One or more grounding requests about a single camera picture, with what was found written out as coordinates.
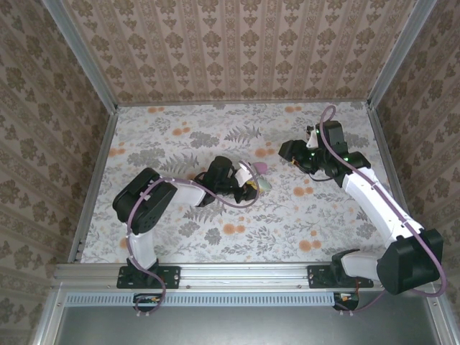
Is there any aluminium corner post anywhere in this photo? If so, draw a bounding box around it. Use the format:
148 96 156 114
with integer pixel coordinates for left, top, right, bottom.
42 0 120 113
367 0 438 109

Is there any long aluminium mounting rail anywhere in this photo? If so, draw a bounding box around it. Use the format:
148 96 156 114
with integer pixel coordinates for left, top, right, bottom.
53 261 442 288

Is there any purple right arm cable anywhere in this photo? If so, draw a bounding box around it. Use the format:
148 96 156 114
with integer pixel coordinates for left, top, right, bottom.
318 104 449 314

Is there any floral patterned table cover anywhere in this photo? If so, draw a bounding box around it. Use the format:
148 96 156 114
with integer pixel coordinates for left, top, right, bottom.
80 101 414 264

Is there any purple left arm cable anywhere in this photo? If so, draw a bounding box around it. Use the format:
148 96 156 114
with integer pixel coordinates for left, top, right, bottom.
124 160 262 317

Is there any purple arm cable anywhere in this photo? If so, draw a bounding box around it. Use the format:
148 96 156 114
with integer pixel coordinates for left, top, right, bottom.
124 160 262 317
318 104 449 314

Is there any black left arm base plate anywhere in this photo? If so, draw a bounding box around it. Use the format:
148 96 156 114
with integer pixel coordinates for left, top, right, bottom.
116 264 181 290

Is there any aluminium side rail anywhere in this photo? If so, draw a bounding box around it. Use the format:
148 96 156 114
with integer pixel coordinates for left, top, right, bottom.
366 102 427 262
67 107 119 265

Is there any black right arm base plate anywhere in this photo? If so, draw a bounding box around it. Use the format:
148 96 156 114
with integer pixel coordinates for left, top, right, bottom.
307 264 374 290

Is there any grey slotted cable duct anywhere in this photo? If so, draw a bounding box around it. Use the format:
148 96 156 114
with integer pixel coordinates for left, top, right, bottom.
65 291 339 307

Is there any grey sheet metal tray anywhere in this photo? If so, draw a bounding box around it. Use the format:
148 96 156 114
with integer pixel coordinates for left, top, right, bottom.
34 287 460 345

